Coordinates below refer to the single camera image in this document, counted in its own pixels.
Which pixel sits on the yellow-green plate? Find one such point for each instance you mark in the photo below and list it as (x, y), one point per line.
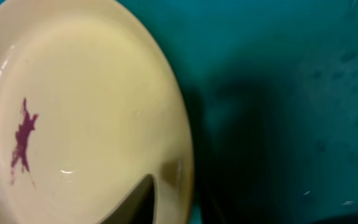
(89, 105)

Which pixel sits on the teal plastic tray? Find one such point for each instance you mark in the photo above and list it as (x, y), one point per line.
(270, 90)

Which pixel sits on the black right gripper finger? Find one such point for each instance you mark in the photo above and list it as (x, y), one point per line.
(138, 207)

